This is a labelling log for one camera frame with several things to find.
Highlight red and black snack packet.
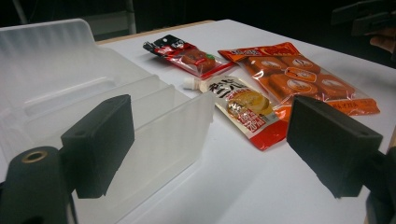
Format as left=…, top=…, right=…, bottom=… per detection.
left=142, top=34, right=236, bottom=80

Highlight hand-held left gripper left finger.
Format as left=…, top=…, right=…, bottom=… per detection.
left=60, top=94, right=135, bottom=200

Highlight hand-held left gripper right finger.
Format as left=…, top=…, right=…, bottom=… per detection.
left=286, top=94, right=384, bottom=200

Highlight spout pouch with white cap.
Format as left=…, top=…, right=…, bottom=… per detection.
left=182, top=75, right=290, bottom=152

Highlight translucent plastic container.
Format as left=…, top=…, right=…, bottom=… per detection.
left=0, top=18, right=216, bottom=224

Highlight orange snack packet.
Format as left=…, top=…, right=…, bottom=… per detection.
left=217, top=41, right=381, bottom=124

